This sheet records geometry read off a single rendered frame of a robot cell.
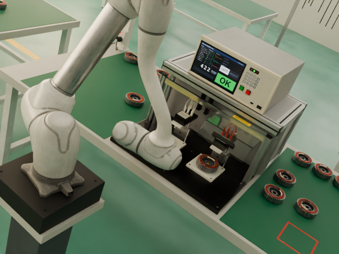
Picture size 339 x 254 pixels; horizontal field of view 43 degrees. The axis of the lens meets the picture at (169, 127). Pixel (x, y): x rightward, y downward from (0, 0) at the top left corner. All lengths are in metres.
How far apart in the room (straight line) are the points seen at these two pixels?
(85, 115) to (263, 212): 1.01
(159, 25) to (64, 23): 1.91
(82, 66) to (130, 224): 1.43
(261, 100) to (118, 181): 1.40
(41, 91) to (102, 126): 0.62
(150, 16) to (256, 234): 1.05
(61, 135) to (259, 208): 1.03
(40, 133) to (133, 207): 1.50
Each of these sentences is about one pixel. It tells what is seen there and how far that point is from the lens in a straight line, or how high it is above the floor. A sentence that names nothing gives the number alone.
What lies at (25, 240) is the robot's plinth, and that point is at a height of 0.55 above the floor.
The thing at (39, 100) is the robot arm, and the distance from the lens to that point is 1.70.
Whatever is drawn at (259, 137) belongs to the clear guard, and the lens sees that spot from 2.01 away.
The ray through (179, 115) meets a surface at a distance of 2.21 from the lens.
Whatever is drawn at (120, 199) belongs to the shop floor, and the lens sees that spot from 2.99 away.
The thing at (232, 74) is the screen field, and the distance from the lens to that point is 2.10.
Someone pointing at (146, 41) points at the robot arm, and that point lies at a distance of 1.52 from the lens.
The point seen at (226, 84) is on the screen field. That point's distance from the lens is 2.13.
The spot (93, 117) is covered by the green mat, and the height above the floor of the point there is 0.75.
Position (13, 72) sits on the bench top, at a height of 0.75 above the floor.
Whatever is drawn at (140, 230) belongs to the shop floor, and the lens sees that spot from 2.83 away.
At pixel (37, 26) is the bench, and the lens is 3.18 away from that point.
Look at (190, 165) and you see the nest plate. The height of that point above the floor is 0.78.
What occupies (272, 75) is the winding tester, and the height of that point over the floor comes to 1.31.
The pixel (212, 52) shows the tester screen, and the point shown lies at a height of 1.27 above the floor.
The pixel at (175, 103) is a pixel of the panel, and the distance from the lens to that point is 2.45.
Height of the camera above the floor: 1.98
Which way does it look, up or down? 31 degrees down
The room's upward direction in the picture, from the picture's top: 20 degrees clockwise
